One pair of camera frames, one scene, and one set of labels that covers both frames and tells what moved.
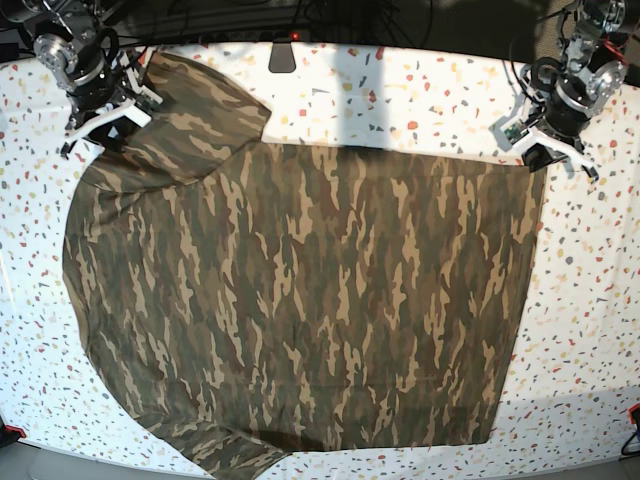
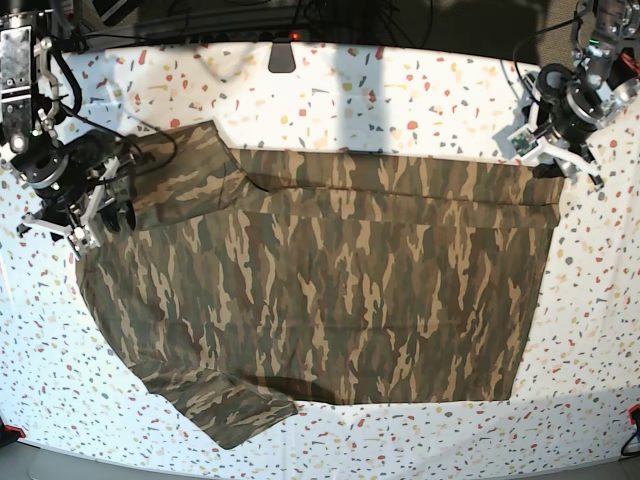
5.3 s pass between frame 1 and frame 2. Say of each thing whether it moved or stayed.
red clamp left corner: stayed
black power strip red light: stayed
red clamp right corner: stayed
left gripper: moved
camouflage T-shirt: moved
